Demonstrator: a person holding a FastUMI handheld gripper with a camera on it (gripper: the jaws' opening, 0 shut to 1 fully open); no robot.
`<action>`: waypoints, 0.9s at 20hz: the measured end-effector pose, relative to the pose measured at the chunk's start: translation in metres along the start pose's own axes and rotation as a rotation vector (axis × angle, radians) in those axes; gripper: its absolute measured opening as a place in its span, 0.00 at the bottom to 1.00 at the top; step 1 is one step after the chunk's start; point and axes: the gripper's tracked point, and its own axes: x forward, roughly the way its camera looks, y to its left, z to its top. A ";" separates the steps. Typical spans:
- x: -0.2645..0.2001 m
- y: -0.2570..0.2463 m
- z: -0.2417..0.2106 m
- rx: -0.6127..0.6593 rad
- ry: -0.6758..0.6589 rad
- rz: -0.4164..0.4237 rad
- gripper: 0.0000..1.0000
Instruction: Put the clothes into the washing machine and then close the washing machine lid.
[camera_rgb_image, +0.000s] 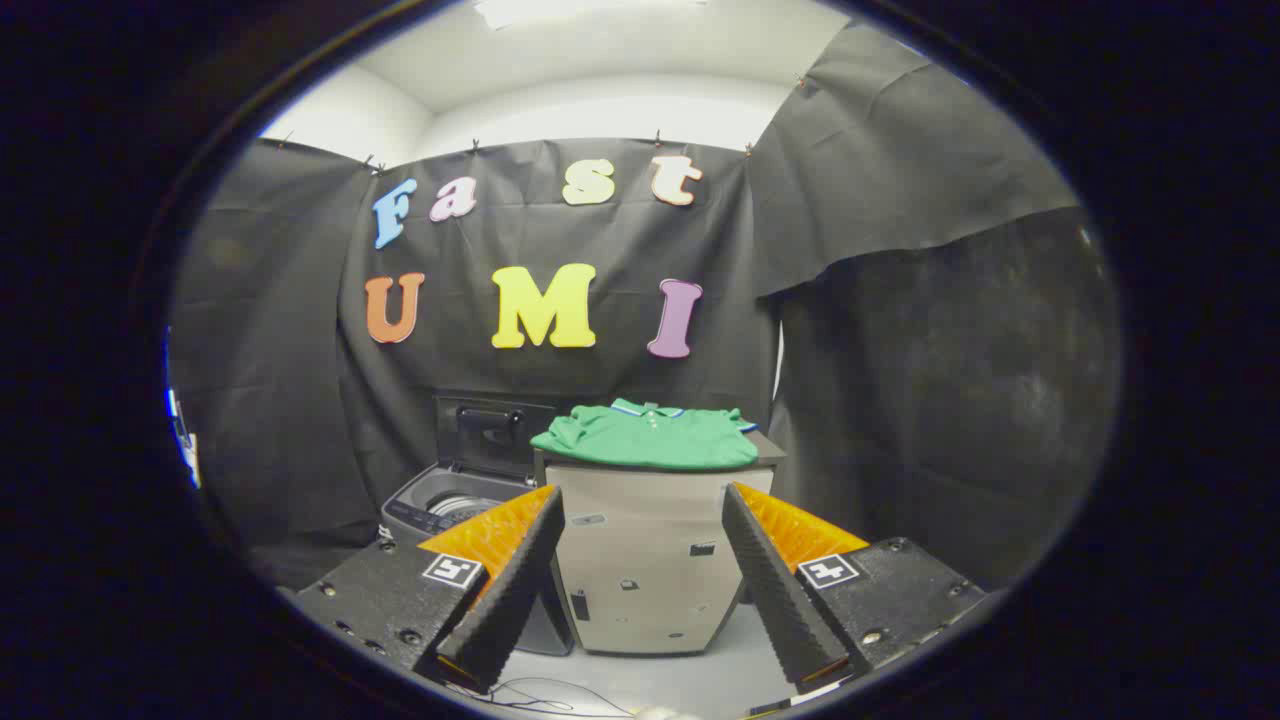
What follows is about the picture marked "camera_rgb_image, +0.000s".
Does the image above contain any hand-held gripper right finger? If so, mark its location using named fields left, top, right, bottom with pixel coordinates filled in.
left=722, top=482, right=987, bottom=693

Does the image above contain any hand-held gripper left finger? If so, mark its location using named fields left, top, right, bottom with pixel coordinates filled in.
left=290, top=484, right=567, bottom=695

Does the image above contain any grey washing machine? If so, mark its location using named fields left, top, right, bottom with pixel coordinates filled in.
left=380, top=462, right=576, bottom=658

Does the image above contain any green polo shirt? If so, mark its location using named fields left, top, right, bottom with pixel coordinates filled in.
left=530, top=398, right=761, bottom=472

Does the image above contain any grey cabinet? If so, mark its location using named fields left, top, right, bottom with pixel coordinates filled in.
left=533, top=430, right=787, bottom=657

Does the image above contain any black backdrop cloth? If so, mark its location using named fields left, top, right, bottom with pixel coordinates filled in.
left=168, top=20, right=1121, bottom=591

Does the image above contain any thin black cable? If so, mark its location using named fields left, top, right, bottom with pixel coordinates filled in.
left=440, top=676, right=636, bottom=717

